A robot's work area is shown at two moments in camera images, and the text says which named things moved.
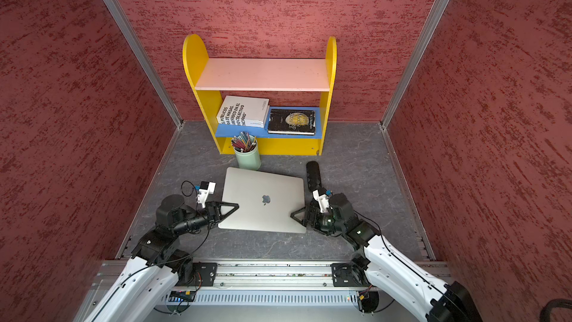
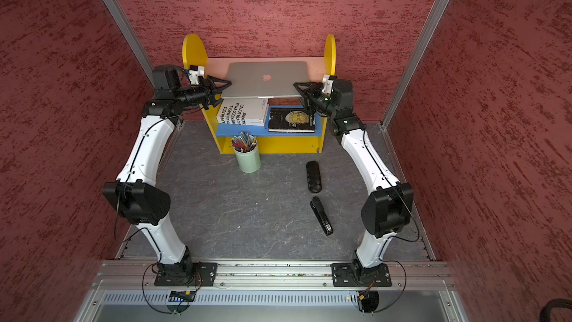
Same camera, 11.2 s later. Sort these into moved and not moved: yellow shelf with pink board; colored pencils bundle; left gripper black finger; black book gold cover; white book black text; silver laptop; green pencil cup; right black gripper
Moved: right black gripper; left gripper black finger; silver laptop
Not moved: yellow shelf with pink board; green pencil cup; white book black text; colored pencils bundle; black book gold cover
